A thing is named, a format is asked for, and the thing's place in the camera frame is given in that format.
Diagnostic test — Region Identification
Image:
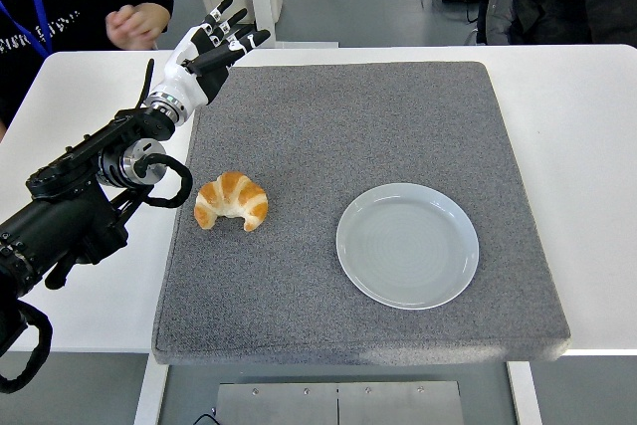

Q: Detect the croissant bread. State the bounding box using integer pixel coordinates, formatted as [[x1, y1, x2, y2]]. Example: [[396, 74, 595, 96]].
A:
[[193, 170, 270, 233]]

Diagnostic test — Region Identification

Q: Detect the grey textured mat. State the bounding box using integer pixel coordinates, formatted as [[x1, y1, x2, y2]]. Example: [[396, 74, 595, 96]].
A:
[[150, 61, 572, 367]]

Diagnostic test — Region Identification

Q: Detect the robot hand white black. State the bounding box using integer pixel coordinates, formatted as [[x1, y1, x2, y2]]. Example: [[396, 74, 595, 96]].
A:
[[150, 0, 273, 116]]

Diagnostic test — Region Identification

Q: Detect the blue lanyard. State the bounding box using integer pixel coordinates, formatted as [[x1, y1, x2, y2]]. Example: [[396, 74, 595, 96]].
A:
[[0, 0, 54, 59]]

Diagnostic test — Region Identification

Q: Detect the white table leg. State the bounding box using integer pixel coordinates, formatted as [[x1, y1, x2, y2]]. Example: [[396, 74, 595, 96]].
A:
[[132, 352, 170, 425], [506, 359, 543, 425]]

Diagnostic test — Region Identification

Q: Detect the person's hand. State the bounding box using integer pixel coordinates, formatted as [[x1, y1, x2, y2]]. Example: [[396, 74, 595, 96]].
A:
[[106, 4, 171, 52]]

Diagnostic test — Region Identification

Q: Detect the light grey round plate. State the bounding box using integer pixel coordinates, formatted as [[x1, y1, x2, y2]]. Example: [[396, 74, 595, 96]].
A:
[[335, 182, 481, 312]]

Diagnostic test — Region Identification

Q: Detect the grey metal plate with screws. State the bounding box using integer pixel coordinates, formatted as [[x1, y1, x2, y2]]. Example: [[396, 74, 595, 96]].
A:
[[214, 380, 467, 425]]

